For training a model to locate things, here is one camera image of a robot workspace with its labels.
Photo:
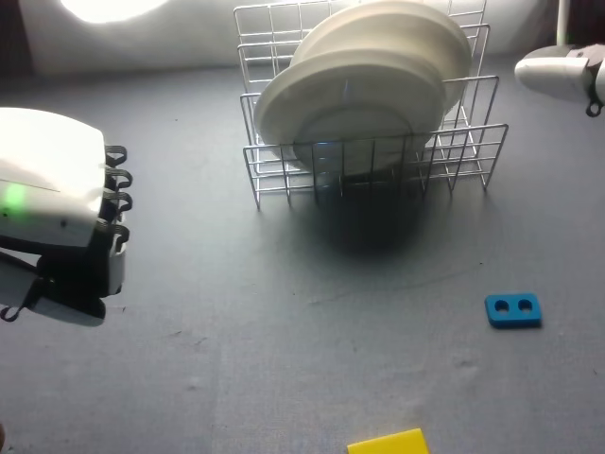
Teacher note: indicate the blue block two holes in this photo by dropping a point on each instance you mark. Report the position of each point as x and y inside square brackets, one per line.
[513, 321]

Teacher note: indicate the yellow rectangular block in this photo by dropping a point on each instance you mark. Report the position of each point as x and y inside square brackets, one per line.
[390, 444]

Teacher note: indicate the white plate black rim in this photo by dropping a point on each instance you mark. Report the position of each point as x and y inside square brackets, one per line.
[402, 28]
[307, 94]

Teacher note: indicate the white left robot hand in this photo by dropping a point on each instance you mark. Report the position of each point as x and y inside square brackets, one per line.
[42, 156]

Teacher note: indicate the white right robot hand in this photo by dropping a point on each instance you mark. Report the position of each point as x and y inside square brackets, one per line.
[548, 71]

